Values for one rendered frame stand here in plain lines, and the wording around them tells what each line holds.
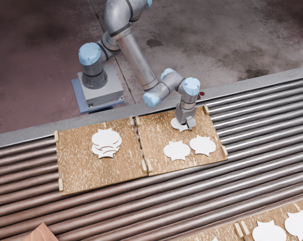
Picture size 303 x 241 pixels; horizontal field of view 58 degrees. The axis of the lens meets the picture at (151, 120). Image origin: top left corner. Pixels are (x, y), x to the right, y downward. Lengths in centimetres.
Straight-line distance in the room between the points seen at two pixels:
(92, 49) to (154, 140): 57
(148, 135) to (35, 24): 271
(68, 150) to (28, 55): 213
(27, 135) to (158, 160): 70
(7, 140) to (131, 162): 65
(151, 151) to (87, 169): 33
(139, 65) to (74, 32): 249
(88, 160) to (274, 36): 305
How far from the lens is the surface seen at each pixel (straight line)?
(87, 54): 149
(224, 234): 131
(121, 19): 115
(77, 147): 144
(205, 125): 152
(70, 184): 136
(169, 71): 131
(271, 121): 169
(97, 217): 131
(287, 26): 414
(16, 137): 159
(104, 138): 139
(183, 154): 139
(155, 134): 145
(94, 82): 158
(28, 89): 307
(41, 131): 157
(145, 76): 119
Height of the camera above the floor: 217
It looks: 55 degrees down
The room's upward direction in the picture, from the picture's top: 4 degrees clockwise
